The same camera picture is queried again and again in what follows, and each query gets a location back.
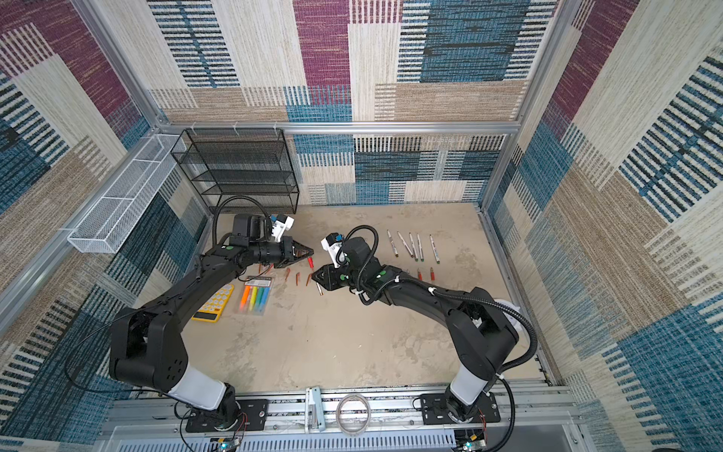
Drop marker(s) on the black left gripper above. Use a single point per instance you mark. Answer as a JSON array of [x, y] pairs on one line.
[[290, 250]]

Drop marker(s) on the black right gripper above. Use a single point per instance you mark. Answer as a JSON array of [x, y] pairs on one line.
[[330, 274]]

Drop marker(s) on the brown cap marker bottom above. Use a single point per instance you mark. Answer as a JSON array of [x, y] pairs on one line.
[[406, 245]]

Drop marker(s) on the green cap marker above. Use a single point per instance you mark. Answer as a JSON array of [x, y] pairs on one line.
[[413, 247], [420, 249], [434, 250]]

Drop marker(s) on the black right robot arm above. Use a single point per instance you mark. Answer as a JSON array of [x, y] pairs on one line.
[[490, 337]]

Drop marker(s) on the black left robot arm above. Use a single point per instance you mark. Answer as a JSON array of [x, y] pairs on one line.
[[147, 350]]

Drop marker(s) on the highlighter set clear case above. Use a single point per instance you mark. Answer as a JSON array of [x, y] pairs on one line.
[[255, 296]]

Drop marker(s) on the yellow calculator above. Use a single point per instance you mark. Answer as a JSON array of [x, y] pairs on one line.
[[213, 309]]

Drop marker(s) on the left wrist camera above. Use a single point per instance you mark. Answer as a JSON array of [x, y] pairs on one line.
[[280, 224]]

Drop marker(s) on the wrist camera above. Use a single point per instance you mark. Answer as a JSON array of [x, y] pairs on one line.
[[280, 224], [332, 244]]

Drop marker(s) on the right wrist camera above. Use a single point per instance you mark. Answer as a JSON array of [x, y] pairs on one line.
[[332, 244]]

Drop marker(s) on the black wire mesh shelf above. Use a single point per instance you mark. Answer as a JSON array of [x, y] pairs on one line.
[[255, 162]]

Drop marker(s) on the aluminium rail bracket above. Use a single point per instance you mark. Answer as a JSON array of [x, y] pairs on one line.
[[314, 413]]

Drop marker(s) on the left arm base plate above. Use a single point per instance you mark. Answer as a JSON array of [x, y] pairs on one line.
[[246, 415]]

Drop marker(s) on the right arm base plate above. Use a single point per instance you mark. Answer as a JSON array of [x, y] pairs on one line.
[[442, 409]]

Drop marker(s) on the white wire mesh basket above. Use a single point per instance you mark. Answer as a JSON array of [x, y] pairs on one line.
[[108, 224]]

